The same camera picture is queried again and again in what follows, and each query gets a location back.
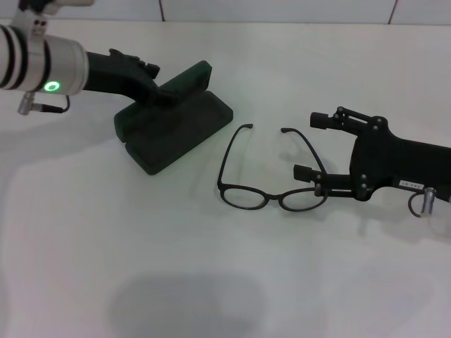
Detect wrist connector cable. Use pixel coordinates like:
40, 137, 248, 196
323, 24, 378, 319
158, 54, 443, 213
17, 92, 70, 114
407, 187, 438, 218

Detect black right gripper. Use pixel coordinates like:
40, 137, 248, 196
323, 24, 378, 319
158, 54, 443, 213
293, 106, 451, 204

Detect right wrist connector cable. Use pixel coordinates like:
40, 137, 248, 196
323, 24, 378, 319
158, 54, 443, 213
407, 187, 438, 218

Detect black glasses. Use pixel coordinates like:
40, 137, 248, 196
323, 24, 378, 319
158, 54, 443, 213
217, 123, 328, 213

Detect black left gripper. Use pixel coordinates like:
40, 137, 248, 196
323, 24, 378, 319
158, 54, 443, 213
84, 48, 181, 106

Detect green glasses case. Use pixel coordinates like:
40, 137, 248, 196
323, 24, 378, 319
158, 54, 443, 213
113, 60, 234, 176

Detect left wrist connector cable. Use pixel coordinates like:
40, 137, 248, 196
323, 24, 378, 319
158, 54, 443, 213
17, 92, 70, 114

